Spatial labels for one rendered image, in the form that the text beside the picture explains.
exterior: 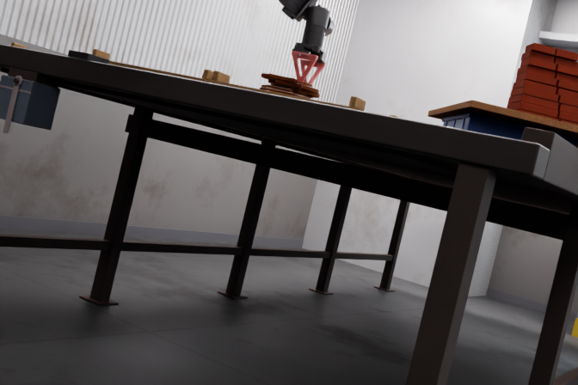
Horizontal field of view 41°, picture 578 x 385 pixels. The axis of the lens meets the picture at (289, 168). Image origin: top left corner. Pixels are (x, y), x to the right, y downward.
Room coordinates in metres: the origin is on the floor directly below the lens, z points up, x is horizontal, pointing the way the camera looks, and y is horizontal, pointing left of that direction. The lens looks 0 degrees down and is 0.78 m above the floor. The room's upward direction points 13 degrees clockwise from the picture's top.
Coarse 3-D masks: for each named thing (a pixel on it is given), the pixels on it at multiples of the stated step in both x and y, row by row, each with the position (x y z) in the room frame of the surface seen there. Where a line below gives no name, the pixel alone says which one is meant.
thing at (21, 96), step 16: (16, 80) 2.10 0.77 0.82; (32, 80) 2.11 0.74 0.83; (48, 80) 2.13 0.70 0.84; (0, 96) 2.14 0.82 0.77; (16, 96) 2.10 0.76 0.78; (32, 96) 2.09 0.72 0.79; (48, 96) 2.13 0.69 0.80; (0, 112) 2.13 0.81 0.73; (16, 112) 2.10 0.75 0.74; (32, 112) 2.10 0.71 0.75; (48, 112) 2.14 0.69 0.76; (48, 128) 2.16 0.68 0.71
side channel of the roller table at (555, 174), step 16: (528, 128) 1.48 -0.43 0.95; (544, 144) 1.46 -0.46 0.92; (560, 144) 1.50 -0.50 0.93; (560, 160) 1.53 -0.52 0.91; (576, 160) 1.65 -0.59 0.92; (544, 176) 1.46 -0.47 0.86; (560, 176) 1.56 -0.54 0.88; (576, 176) 1.68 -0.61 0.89; (560, 192) 1.80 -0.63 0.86; (576, 192) 1.71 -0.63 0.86
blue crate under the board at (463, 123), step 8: (448, 120) 2.29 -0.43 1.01; (456, 120) 2.21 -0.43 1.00; (464, 120) 2.11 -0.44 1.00; (472, 120) 2.07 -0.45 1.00; (480, 120) 2.07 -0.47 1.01; (488, 120) 2.07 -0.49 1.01; (496, 120) 2.07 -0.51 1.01; (504, 120) 2.07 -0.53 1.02; (464, 128) 2.10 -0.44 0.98; (472, 128) 2.07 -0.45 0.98; (480, 128) 2.07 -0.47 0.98; (488, 128) 2.07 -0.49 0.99; (496, 128) 2.07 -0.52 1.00; (504, 128) 2.07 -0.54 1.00; (512, 128) 2.08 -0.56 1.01; (520, 128) 2.07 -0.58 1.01; (536, 128) 2.07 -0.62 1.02; (504, 136) 2.08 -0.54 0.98; (512, 136) 2.08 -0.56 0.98; (520, 136) 2.08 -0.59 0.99; (560, 136) 2.08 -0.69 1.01; (568, 136) 2.08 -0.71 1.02
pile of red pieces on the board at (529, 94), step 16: (528, 48) 2.34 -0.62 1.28; (544, 48) 2.30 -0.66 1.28; (528, 64) 2.30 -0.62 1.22; (544, 64) 2.29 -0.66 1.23; (560, 64) 2.29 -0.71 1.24; (576, 64) 2.31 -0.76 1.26; (528, 80) 2.28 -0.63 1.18; (544, 80) 2.28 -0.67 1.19; (560, 80) 2.28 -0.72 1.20; (576, 80) 2.30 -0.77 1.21; (512, 96) 2.35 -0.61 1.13; (528, 96) 2.27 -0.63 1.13; (544, 96) 2.27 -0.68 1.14; (560, 96) 2.27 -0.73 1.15; (576, 96) 2.29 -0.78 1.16; (528, 112) 2.26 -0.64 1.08; (544, 112) 2.26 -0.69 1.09; (560, 112) 2.26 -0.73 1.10; (576, 112) 2.27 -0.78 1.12
